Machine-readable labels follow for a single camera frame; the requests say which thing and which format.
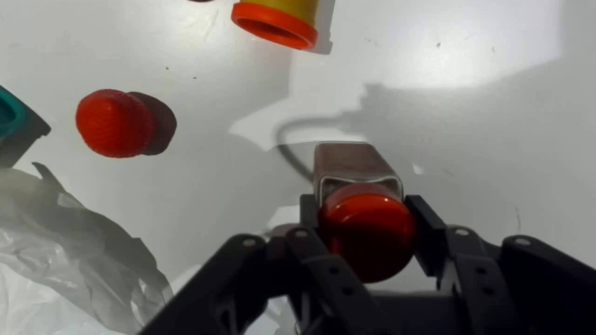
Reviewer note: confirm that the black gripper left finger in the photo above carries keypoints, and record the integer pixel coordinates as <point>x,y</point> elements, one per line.
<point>231,290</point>

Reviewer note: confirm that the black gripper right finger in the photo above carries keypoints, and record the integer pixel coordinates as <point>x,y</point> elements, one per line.
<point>519,287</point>

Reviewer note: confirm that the red lid spice jar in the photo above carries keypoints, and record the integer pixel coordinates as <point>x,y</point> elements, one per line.
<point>361,210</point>

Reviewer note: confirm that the small red lid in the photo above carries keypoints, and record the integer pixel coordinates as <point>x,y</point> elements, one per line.
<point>124,123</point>

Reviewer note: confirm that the teal lid play-doh tub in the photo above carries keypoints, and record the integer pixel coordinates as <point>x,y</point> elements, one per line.
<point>18,127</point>

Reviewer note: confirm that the clear plastic bag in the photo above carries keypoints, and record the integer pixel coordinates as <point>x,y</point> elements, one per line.
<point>48,237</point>

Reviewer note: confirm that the orange lid yellow tub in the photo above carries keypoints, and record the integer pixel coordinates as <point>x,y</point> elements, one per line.
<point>288,22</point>

